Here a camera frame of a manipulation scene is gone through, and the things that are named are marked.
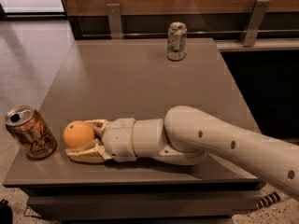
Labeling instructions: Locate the orange fruit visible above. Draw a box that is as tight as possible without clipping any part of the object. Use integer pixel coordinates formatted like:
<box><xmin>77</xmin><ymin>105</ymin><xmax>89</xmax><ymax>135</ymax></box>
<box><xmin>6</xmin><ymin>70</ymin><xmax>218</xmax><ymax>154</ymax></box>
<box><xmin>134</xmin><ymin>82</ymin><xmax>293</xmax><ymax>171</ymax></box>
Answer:
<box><xmin>63</xmin><ymin>120</ymin><xmax>95</xmax><ymax>148</ymax></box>

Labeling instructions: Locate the right metal wall bracket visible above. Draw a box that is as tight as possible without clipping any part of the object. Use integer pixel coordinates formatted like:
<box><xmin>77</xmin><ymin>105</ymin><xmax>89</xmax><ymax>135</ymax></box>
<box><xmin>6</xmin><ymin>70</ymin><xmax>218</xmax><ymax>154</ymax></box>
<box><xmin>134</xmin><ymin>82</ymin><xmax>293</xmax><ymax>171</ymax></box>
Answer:
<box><xmin>240</xmin><ymin>0</ymin><xmax>270</xmax><ymax>47</ymax></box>

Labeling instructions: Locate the black object bottom left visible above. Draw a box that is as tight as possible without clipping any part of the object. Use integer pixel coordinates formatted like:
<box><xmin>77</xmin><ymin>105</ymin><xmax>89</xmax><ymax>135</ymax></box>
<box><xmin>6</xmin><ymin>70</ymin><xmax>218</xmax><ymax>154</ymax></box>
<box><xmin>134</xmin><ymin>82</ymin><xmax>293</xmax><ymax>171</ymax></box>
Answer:
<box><xmin>0</xmin><ymin>199</ymin><xmax>13</xmax><ymax>224</ymax></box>

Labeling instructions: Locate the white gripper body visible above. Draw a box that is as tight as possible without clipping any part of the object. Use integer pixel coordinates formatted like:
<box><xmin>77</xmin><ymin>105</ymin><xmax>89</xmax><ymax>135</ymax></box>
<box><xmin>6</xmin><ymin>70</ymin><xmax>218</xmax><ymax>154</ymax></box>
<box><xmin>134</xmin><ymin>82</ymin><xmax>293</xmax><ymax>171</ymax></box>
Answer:
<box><xmin>102</xmin><ymin>118</ymin><xmax>136</xmax><ymax>162</ymax></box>

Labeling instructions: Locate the green white 7up can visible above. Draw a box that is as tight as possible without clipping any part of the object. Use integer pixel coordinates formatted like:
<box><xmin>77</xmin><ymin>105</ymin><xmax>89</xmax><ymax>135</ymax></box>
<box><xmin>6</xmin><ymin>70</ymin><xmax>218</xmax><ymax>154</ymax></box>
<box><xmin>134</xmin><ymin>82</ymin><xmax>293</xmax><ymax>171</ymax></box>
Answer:
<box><xmin>167</xmin><ymin>21</ymin><xmax>187</xmax><ymax>61</ymax></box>

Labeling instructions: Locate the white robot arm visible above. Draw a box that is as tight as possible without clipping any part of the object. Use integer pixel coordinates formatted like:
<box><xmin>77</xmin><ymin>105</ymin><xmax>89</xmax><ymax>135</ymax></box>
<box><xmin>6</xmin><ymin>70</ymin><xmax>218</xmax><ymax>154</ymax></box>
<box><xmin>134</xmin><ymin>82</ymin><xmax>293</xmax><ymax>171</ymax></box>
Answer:
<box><xmin>63</xmin><ymin>105</ymin><xmax>299</xmax><ymax>200</ymax></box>

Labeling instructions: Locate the grey table drawer front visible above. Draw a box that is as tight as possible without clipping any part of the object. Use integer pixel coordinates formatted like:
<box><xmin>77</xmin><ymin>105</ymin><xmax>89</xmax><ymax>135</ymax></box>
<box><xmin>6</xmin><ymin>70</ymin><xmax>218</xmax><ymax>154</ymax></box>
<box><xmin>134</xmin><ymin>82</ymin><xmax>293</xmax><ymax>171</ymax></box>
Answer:
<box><xmin>28</xmin><ymin>191</ymin><xmax>261</xmax><ymax>221</ymax></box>

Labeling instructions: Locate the left metal wall bracket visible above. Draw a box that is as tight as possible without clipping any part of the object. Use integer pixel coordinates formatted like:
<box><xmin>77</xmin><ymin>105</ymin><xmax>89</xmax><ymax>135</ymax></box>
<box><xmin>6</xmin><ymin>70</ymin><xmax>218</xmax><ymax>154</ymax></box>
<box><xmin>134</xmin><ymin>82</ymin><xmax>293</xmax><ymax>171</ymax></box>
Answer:
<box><xmin>107</xmin><ymin>3</ymin><xmax>123</xmax><ymax>39</ymax></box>

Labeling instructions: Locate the metal wall bracket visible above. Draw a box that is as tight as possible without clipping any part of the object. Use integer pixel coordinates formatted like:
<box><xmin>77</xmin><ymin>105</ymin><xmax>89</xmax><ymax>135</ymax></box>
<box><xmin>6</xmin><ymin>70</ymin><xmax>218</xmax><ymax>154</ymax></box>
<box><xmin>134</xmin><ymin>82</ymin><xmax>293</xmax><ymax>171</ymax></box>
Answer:
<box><xmin>240</xmin><ymin>0</ymin><xmax>270</xmax><ymax>47</ymax></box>
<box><xmin>107</xmin><ymin>3</ymin><xmax>123</xmax><ymax>39</ymax></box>

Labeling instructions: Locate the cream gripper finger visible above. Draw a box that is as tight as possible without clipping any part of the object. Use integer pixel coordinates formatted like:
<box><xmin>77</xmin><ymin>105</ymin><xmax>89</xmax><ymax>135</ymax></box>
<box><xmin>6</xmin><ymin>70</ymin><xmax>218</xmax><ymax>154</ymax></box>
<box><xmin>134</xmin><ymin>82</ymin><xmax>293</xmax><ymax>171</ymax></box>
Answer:
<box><xmin>65</xmin><ymin>138</ymin><xmax>112</xmax><ymax>163</ymax></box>
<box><xmin>85</xmin><ymin>119</ymin><xmax>109</xmax><ymax>138</ymax></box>

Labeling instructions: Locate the orange gold soda can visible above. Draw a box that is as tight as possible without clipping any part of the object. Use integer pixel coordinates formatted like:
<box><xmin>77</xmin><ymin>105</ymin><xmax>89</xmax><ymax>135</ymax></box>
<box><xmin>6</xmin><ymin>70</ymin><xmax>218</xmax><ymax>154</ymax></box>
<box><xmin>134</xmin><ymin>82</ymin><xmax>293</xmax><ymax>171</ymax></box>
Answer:
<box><xmin>5</xmin><ymin>105</ymin><xmax>57</xmax><ymax>160</ymax></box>

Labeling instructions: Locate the black white striped cable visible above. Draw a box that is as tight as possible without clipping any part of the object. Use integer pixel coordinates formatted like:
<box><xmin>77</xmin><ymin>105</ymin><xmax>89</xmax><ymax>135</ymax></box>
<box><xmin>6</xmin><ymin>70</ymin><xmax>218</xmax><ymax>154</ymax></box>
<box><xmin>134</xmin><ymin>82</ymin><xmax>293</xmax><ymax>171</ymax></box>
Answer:
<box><xmin>251</xmin><ymin>191</ymin><xmax>283</xmax><ymax>213</ymax></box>

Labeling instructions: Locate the grey side shelf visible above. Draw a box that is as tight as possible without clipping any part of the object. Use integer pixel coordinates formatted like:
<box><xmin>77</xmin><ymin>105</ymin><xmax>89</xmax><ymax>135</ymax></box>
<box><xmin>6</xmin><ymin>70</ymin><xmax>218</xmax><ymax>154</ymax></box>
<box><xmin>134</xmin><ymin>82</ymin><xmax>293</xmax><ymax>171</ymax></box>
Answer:
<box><xmin>216</xmin><ymin>38</ymin><xmax>299</xmax><ymax>52</ymax></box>

